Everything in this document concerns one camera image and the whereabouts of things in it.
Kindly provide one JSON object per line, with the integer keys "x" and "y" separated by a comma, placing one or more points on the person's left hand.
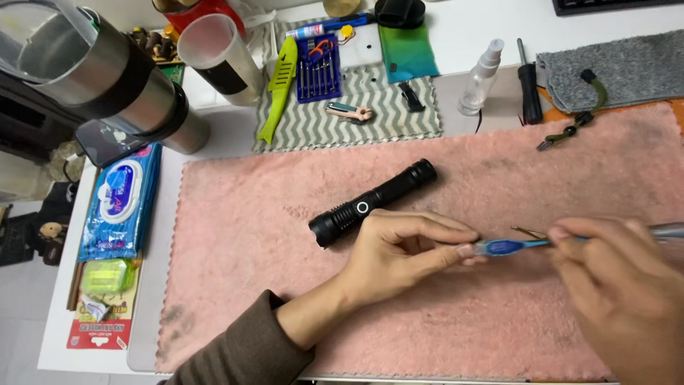
{"x": 384, "y": 256}

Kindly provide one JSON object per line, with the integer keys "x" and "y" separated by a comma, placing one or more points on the person's right hand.
{"x": 630, "y": 299}

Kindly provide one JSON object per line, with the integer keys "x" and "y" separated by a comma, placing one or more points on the person's right fingers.
{"x": 572, "y": 239}

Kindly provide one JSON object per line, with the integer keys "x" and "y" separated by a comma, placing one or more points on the blue toothbrush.
{"x": 505, "y": 247}

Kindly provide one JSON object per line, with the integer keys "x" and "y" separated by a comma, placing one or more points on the silver metal tube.
{"x": 670, "y": 231}

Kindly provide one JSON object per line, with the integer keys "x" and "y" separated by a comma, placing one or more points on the orange mat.
{"x": 558, "y": 114}

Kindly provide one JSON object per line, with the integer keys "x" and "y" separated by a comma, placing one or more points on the grey fluffy towel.
{"x": 641, "y": 69}

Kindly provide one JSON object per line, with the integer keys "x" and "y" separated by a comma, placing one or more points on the clear spray bottle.
{"x": 478, "y": 80}

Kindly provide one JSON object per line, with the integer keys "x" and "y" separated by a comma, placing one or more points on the black flashlight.
{"x": 368, "y": 203}

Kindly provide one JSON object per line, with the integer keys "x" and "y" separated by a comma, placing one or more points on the small black clip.
{"x": 410, "y": 97}

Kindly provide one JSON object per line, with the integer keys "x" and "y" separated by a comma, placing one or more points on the grey zigzag cloth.
{"x": 374, "y": 131}

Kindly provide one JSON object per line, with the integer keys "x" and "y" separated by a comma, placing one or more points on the black keyboard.
{"x": 614, "y": 5}

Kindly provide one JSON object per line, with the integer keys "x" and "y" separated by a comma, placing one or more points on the green-blue gradient cloth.
{"x": 409, "y": 53}

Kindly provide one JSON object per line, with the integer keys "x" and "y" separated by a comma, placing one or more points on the pink nail clipper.
{"x": 347, "y": 111}

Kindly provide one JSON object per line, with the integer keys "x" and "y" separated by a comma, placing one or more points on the white square box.
{"x": 366, "y": 51}

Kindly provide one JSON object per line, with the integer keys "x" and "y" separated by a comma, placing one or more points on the black round object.
{"x": 399, "y": 13}

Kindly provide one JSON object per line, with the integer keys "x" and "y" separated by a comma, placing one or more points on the small yellow orange item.
{"x": 347, "y": 33}

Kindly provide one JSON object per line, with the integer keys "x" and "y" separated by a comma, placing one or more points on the blue screwdriver set case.
{"x": 318, "y": 69}

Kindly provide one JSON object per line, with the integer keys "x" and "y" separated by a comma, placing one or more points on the blue utility knife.
{"x": 347, "y": 21}

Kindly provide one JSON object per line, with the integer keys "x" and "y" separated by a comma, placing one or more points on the pink fluffy towel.
{"x": 256, "y": 256}

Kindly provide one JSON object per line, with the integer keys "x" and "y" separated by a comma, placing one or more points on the gold round object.
{"x": 342, "y": 6}

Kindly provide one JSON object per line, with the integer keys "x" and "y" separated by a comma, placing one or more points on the lime green fish-shaped knife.
{"x": 278, "y": 88}

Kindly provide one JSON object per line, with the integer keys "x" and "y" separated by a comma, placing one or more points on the small blue white tube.
{"x": 305, "y": 31}

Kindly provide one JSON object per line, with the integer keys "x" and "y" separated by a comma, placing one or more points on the translucent cup with black band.
{"x": 224, "y": 59}

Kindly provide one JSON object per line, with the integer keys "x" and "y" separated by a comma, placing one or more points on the red container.
{"x": 206, "y": 12}

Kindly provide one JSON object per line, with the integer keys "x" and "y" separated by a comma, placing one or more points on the blue wet wipes pack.
{"x": 120, "y": 203}

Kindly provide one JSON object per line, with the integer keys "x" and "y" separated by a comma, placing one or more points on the green circuit board with parts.
{"x": 157, "y": 51}

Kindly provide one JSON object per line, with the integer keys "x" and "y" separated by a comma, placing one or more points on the green plastic box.
{"x": 107, "y": 276}

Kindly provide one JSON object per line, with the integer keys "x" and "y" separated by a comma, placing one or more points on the red yellow flat packet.
{"x": 107, "y": 329}

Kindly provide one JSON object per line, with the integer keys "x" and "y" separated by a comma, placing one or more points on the black phone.
{"x": 104, "y": 144}

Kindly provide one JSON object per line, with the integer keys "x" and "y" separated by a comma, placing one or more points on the small crumpled sachet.
{"x": 97, "y": 309}

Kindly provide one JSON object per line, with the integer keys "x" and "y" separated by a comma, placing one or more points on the stainless steel tumbler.
{"x": 107, "y": 69}

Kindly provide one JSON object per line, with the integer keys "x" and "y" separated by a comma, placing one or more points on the black bag on floor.
{"x": 37, "y": 230}

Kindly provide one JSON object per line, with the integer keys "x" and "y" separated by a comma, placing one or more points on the dark furniture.
{"x": 26, "y": 123}

